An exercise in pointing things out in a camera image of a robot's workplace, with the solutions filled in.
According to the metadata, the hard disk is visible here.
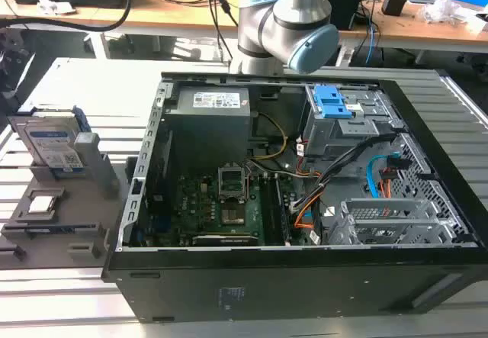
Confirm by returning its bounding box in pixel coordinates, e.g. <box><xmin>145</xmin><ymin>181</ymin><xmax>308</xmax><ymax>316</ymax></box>
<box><xmin>8</xmin><ymin>105</ymin><xmax>92</xmax><ymax>174</ymax></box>

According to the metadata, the silver metal disk bay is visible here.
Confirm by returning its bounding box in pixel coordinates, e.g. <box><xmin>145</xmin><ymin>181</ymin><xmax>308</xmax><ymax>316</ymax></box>
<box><xmin>327</xmin><ymin>198</ymin><xmax>458</xmax><ymax>246</ymax></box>

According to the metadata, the silver CPU chip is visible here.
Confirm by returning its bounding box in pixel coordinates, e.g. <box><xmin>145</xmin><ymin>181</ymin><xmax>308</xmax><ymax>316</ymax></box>
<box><xmin>28</xmin><ymin>195</ymin><xmax>58</xmax><ymax>214</ymax></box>

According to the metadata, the wooden desk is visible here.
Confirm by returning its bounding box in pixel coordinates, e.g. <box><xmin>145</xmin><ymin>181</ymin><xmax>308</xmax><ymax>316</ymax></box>
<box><xmin>0</xmin><ymin>0</ymin><xmax>488</xmax><ymax>55</ymax></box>

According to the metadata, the grey parts rack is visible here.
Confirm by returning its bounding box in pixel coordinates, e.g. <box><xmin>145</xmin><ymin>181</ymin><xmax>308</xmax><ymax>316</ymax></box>
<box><xmin>0</xmin><ymin>131</ymin><xmax>133</xmax><ymax>270</ymax></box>

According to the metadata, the grey power supply unit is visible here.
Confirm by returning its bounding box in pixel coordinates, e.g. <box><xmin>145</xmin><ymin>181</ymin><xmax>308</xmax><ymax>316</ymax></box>
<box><xmin>163</xmin><ymin>85</ymin><xmax>252</xmax><ymax>163</ymax></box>

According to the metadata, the green motherboard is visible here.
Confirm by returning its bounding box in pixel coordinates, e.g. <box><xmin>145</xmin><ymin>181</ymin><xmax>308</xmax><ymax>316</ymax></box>
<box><xmin>148</xmin><ymin>169</ymin><xmax>306</xmax><ymax>247</ymax></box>

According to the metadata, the CPU socket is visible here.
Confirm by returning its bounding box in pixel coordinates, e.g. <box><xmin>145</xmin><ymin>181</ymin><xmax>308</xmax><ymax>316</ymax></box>
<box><xmin>216</xmin><ymin>166</ymin><xmax>249</xmax><ymax>204</ymax></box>

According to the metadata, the chipset heatsink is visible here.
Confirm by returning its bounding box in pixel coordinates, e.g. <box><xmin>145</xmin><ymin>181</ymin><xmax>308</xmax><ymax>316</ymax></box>
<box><xmin>220</xmin><ymin>207</ymin><xmax>246</xmax><ymax>225</ymax></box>

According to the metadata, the RAM stick in slot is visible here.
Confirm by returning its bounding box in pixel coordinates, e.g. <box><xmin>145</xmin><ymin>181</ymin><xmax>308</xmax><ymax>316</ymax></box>
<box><xmin>274</xmin><ymin>175</ymin><xmax>291</xmax><ymax>246</ymax></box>

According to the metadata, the blue plastic drive latch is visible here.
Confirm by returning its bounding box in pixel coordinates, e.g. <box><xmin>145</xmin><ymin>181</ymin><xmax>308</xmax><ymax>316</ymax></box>
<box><xmin>314</xmin><ymin>85</ymin><xmax>354</xmax><ymax>120</ymax></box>

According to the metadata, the grey metal drive cage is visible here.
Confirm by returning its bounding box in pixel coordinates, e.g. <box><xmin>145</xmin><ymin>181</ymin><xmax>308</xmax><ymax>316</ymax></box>
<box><xmin>303</xmin><ymin>84</ymin><xmax>397</xmax><ymax>159</ymax></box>

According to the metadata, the tall black box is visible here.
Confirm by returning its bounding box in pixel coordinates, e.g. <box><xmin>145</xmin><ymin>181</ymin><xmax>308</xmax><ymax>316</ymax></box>
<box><xmin>326</xmin><ymin>0</ymin><xmax>363</xmax><ymax>31</ymax></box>

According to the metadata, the black open PC case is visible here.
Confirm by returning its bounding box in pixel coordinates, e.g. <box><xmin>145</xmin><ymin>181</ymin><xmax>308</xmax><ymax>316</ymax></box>
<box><xmin>101</xmin><ymin>69</ymin><xmax>488</xmax><ymax>324</ymax></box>

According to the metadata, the small black box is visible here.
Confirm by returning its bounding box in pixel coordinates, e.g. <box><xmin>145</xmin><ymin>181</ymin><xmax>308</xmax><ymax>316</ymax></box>
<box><xmin>381</xmin><ymin>0</ymin><xmax>408</xmax><ymax>16</ymax></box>

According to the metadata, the clear plastic bag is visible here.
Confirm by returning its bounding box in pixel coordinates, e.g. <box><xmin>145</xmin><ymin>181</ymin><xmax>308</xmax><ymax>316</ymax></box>
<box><xmin>417</xmin><ymin>0</ymin><xmax>477</xmax><ymax>24</ymax></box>

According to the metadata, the thick black cable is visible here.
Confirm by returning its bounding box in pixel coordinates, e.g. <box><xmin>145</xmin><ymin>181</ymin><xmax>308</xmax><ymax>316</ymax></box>
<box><xmin>0</xmin><ymin>0</ymin><xmax>133</xmax><ymax>33</ymax></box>

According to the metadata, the thin black cable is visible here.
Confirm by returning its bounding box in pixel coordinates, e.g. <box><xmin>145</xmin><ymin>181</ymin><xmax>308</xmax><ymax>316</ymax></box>
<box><xmin>205</xmin><ymin>0</ymin><xmax>239</xmax><ymax>64</ymax></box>

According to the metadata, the yellow wire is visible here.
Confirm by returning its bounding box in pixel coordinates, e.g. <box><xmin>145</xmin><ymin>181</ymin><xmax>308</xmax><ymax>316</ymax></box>
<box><xmin>246</xmin><ymin>112</ymin><xmax>289</xmax><ymax>160</ymax></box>

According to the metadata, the long orange wire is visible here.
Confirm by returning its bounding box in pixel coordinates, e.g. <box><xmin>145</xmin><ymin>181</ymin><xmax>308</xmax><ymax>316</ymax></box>
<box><xmin>294</xmin><ymin>195</ymin><xmax>323</xmax><ymax>229</ymax></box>

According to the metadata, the black cable bundle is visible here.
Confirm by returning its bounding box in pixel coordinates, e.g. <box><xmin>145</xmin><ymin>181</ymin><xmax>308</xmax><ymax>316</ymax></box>
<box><xmin>289</xmin><ymin>131</ymin><xmax>397</xmax><ymax>213</ymax></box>

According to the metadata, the hanging blue cable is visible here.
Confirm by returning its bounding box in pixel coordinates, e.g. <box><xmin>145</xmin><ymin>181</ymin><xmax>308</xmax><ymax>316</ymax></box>
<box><xmin>364</xmin><ymin>23</ymin><xmax>378</xmax><ymax>66</ymax></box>

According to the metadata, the blue data wire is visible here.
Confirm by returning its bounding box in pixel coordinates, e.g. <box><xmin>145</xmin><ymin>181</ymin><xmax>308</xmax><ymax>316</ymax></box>
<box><xmin>365</xmin><ymin>153</ymin><xmax>401</xmax><ymax>198</ymax></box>

